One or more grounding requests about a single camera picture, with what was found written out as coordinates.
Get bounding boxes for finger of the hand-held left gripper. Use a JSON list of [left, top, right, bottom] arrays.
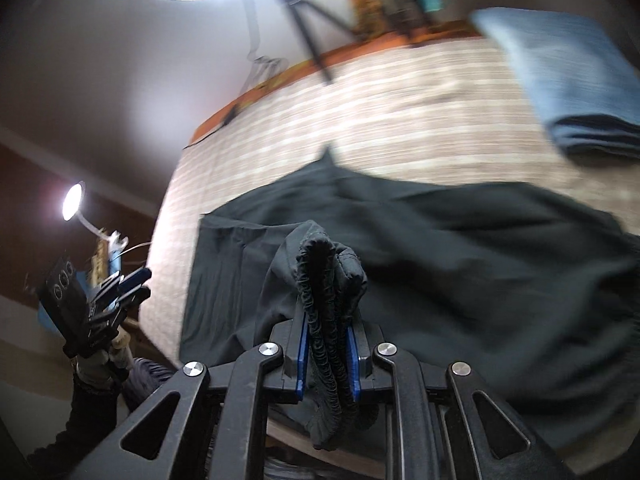
[[97, 266, 152, 301], [90, 285, 152, 328]]

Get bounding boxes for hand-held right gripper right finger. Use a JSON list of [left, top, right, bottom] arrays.
[[346, 322, 576, 480]]

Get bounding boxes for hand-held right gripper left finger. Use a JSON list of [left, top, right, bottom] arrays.
[[65, 310, 308, 480]]

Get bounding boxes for black pants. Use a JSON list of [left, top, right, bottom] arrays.
[[179, 147, 640, 453]]

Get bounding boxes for person's left forearm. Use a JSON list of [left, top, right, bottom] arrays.
[[27, 350, 133, 466]]

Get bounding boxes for person's striped clothing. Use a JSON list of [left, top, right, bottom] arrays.
[[120, 357, 181, 411]]

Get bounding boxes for small white gooseneck lamp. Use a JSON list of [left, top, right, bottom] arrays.
[[61, 182, 126, 256]]

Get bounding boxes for brown wooden ledge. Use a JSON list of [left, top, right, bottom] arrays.
[[190, 20, 481, 146]]

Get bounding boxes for beige checked blanket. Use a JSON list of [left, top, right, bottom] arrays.
[[137, 35, 640, 478]]

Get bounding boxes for small black tripod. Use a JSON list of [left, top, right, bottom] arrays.
[[270, 0, 366, 83]]

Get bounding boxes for folded blue cloth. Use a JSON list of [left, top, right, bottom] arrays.
[[472, 7, 640, 156]]

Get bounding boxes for black power cable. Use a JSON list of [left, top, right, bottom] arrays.
[[182, 0, 286, 151]]

